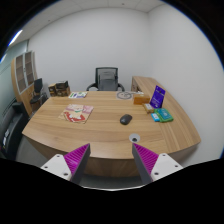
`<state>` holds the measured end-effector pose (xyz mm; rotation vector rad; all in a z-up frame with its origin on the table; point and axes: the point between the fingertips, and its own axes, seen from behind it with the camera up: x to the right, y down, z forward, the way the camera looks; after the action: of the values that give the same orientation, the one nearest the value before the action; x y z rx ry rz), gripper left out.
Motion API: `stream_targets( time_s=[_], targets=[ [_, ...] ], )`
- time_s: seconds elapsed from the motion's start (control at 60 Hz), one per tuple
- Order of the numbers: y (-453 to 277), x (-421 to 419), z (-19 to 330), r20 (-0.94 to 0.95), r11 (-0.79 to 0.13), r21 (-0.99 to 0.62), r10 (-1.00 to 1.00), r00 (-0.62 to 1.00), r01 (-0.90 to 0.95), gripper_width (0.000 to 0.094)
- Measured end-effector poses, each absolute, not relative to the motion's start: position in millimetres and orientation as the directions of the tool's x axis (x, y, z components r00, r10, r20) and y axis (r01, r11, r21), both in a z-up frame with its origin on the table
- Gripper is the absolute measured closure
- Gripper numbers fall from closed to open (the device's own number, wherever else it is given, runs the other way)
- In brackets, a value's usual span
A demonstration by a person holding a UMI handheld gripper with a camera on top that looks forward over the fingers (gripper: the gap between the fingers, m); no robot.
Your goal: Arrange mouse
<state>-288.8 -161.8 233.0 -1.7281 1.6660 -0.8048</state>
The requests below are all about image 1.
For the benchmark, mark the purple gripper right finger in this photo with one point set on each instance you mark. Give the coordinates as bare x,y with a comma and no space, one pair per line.
152,166

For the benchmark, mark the desk cable grommet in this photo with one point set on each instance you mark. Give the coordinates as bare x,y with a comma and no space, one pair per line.
134,138

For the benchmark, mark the black sofa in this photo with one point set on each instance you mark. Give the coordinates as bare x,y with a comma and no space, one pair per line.
11,129

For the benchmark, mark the green booklet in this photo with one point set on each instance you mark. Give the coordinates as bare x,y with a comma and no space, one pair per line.
164,115

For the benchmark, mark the small black side chair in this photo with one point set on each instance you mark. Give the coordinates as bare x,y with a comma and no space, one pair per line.
38,95

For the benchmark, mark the orange brown box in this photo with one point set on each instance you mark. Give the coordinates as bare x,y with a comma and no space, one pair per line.
140,99

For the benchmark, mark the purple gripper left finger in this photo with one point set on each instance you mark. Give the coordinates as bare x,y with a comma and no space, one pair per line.
70,166

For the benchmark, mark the wooden side return desk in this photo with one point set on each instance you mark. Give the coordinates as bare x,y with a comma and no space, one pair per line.
144,84

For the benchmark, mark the small blue card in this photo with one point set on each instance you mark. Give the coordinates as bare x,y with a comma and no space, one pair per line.
155,117

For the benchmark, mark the dark cardboard boxes stack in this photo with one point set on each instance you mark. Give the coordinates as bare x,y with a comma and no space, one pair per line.
60,89

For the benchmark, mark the small tan packet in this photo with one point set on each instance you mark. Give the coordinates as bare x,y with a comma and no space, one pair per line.
148,108

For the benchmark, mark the dark grey computer mouse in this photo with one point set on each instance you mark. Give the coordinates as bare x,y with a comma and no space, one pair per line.
125,119

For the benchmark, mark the white green leaflet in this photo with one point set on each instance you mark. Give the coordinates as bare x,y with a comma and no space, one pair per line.
81,94

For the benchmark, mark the purple standing sign card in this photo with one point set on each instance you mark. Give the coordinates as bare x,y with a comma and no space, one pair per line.
158,97

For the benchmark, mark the wooden bookshelf cabinet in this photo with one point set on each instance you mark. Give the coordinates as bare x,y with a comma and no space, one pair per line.
23,75

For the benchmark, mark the black mesh office chair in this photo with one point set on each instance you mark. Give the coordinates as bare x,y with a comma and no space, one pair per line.
106,79

